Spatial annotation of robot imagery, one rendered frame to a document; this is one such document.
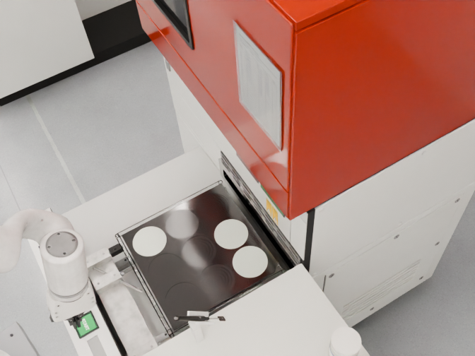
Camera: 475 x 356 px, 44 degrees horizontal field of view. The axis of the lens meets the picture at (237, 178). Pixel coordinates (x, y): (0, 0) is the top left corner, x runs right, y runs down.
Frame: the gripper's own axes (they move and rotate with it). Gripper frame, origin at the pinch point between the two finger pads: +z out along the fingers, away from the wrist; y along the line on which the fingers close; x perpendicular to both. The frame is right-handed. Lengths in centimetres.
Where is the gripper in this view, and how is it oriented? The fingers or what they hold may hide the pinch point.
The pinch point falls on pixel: (74, 319)
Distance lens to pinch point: 147.8
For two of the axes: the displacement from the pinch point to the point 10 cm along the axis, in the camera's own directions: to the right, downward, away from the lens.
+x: 5.1, 6.9, -5.1
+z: -1.3, 6.5, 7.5
